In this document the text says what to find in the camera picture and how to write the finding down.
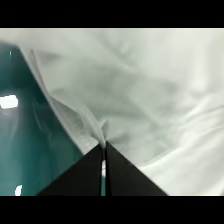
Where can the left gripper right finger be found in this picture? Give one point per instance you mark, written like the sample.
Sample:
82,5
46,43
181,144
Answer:
130,176

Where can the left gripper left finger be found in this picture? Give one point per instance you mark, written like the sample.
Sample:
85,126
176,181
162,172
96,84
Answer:
83,176

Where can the white T-shirt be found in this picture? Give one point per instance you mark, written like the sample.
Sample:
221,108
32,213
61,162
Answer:
140,83

